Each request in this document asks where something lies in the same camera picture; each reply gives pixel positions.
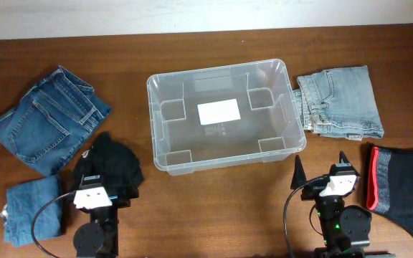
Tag dark blue folded jeans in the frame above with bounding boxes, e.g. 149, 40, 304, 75
0, 66, 112, 176

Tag light blue jeans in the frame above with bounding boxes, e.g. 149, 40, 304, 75
293, 65, 384, 140

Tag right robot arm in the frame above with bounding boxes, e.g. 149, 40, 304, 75
283, 152, 396, 258

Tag white label in bin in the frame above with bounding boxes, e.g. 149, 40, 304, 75
197, 99, 241, 125

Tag black garment red grey band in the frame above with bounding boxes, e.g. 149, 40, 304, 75
366, 145, 413, 237

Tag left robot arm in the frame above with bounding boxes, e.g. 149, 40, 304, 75
73, 175, 139, 258

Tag clear plastic storage bin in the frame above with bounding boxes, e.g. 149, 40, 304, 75
146, 59, 307, 176

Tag small blue denim cloth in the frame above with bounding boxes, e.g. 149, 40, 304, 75
0, 175, 62, 247

